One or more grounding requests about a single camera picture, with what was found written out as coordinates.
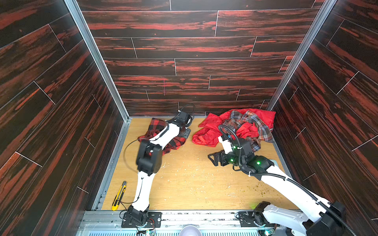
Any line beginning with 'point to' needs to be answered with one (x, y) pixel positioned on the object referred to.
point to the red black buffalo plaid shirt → (157, 126)
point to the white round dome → (190, 230)
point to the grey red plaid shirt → (237, 118)
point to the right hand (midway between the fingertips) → (217, 152)
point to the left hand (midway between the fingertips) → (183, 131)
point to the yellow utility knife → (119, 196)
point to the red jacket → (209, 132)
